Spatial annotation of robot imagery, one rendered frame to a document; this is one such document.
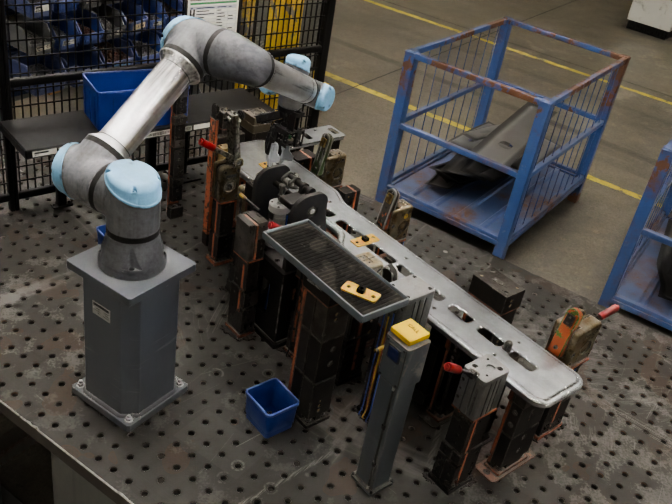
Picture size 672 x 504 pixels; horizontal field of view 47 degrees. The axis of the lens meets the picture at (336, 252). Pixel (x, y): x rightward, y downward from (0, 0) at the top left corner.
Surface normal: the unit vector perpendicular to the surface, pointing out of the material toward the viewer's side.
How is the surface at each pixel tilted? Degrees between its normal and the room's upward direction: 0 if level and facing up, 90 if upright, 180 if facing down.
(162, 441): 0
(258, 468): 0
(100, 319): 90
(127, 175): 8
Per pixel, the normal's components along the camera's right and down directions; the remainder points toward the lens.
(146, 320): 0.81, 0.41
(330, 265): 0.15, -0.83
